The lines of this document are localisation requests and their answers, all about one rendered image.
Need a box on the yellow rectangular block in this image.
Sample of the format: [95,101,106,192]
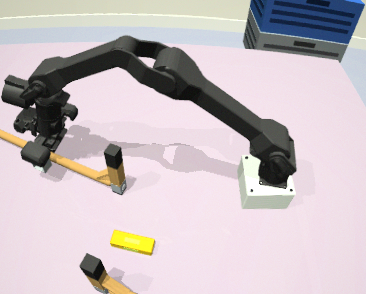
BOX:
[110,229,155,256]

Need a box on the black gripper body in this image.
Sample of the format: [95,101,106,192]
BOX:
[20,103,78,167]

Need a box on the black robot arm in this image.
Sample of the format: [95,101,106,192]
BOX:
[1,35,297,189]

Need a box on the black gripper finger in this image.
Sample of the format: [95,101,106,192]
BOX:
[56,128,68,142]
[34,133,60,153]

